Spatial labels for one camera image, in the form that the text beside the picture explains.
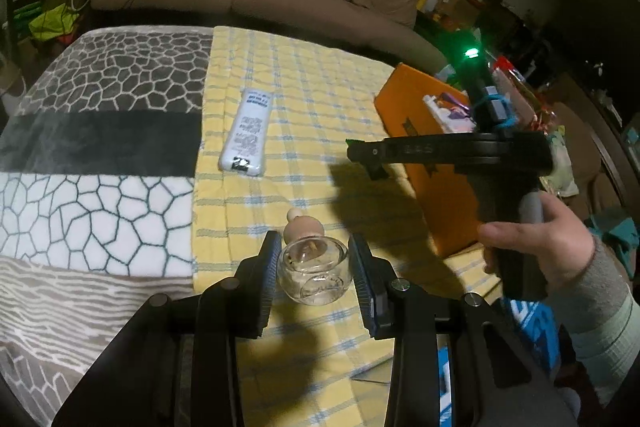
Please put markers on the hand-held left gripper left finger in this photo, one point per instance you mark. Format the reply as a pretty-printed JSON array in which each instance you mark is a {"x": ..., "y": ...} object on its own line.
[{"x": 265, "y": 282}]

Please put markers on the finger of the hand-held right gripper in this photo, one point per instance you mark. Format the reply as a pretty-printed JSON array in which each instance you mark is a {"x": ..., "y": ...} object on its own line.
[{"x": 415, "y": 149}]

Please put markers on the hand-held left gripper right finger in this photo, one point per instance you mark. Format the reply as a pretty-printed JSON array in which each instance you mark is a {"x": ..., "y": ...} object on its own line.
[{"x": 369, "y": 292}]

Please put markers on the orange cardboard box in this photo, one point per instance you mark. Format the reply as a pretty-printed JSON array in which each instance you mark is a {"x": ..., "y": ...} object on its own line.
[{"x": 415, "y": 107}]

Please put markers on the glass bottle with wooden cap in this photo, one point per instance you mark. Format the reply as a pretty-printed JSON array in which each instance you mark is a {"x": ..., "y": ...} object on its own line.
[{"x": 312, "y": 272}]

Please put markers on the person's right forearm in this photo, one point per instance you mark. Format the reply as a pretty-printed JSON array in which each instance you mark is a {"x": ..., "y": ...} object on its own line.
[{"x": 595, "y": 312}]

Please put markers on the person's right hand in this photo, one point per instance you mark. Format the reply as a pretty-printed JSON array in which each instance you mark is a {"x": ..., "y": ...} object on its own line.
[{"x": 555, "y": 242}]

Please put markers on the pink cloth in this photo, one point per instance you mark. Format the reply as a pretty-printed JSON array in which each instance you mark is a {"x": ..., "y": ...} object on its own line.
[{"x": 462, "y": 125}]

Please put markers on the yellow checked cloth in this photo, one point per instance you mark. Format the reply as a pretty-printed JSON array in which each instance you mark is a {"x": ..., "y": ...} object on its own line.
[{"x": 310, "y": 107}]

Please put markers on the blue printed box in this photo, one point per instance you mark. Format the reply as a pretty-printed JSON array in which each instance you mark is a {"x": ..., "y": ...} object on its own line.
[{"x": 530, "y": 322}]

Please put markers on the white squeeze tube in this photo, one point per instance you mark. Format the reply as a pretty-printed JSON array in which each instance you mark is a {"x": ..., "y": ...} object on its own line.
[{"x": 247, "y": 132}]

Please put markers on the grey patterned blanket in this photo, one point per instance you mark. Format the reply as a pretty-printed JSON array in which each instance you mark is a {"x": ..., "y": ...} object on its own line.
[{"x": 100, "y": 157}]

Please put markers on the green bag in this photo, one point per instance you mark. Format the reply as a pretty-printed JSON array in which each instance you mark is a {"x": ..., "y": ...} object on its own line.
[{"x": 50, "y": 24}]

